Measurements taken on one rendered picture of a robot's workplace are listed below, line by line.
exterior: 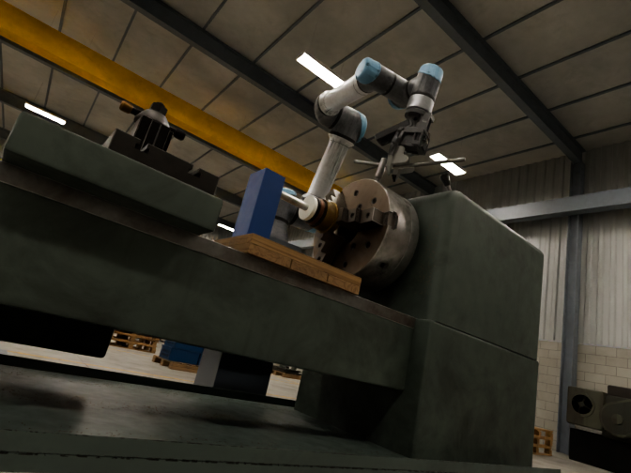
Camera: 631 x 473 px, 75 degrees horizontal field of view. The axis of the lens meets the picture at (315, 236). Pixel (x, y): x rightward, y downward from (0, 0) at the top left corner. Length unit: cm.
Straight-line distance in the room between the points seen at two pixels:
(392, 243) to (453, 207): 22
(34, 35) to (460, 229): 1150
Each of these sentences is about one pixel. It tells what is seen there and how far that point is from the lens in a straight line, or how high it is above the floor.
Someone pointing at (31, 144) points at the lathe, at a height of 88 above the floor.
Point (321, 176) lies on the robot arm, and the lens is 169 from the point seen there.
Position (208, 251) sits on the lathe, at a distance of 76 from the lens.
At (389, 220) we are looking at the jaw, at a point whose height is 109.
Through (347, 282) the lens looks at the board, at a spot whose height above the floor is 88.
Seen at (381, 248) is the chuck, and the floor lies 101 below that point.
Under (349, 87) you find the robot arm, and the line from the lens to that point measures 144.
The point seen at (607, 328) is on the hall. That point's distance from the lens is 1153.
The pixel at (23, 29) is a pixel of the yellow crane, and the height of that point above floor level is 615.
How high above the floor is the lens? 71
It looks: 16 degrees up
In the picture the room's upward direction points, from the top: 13 degrees clockwise
